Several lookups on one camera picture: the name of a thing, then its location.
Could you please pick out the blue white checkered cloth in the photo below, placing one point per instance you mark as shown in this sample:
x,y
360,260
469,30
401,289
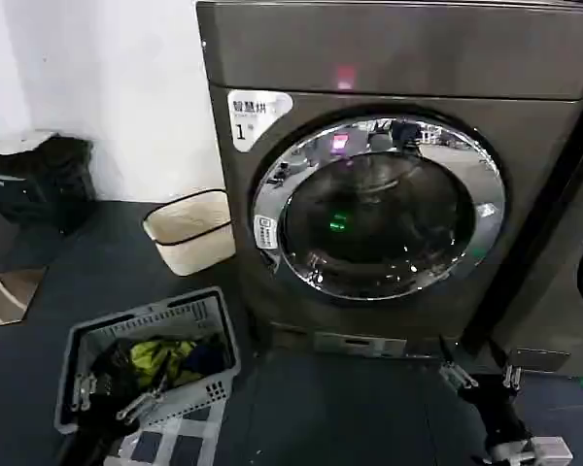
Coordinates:
x,y
175,437

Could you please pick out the grey dryer base hatch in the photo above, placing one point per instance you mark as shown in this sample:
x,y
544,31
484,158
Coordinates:
x,y
359,343
541,360

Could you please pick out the yellow-green garment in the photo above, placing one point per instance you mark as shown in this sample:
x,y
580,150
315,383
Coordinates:
x,y
150,361

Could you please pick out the white number label sticker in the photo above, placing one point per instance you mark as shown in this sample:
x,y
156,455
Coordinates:
x,y
245,119

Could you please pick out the black garment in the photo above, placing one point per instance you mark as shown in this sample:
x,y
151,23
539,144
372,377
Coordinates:
x,y
112,369

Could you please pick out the dark blue garment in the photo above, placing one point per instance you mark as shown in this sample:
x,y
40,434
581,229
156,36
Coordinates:
x,y
205,361

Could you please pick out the grey front-load dryer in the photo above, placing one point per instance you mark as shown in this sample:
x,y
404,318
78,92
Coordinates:
x,y
549,291

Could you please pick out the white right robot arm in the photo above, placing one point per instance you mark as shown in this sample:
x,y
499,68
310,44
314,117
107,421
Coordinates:
x,y
544,449

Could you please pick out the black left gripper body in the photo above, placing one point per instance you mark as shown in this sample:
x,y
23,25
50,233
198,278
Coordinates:
x,y
94,437

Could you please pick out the grey front-load dryer numbered one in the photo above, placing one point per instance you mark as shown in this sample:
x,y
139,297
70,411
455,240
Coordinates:
x,y
418,58

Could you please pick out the small white door sticker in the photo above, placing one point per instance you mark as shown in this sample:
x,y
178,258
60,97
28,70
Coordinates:
x,y
266,233

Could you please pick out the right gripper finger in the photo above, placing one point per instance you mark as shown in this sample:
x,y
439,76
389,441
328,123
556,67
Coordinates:
x,y
511,376
459,376

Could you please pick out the grey plastic laundry basket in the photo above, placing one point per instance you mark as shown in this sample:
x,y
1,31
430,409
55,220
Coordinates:
x,y
141,320

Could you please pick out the white bin with black trim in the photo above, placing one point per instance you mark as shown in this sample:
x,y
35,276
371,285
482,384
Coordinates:
x,y
199,238

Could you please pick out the black waste bin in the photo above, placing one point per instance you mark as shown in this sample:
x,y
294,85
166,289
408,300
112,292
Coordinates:
x,y
48,189

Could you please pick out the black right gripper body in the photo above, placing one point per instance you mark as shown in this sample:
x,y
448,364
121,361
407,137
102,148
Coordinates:
x,y
503,412

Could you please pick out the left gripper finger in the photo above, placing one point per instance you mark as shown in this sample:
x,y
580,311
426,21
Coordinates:
x,y
84,390
138,404

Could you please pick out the round chrome glass dryer door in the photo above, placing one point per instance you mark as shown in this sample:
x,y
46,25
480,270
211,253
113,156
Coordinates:
x,y
369,233

